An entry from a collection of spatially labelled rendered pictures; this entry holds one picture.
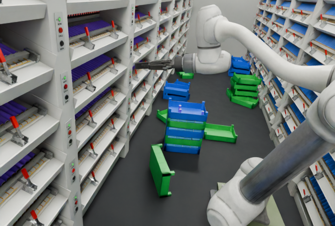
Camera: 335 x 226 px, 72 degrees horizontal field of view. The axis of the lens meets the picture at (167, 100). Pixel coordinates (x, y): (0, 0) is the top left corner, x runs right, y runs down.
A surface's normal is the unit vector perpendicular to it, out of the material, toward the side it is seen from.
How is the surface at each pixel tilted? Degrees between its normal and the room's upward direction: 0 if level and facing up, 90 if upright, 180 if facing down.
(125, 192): 0
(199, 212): 0
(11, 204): 20
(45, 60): 90
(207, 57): 88
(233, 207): 79
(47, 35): 90
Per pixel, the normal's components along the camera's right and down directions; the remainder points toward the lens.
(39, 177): 0.43, -0.78
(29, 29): -0.20, 0.40
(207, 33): -0.59, 0.42
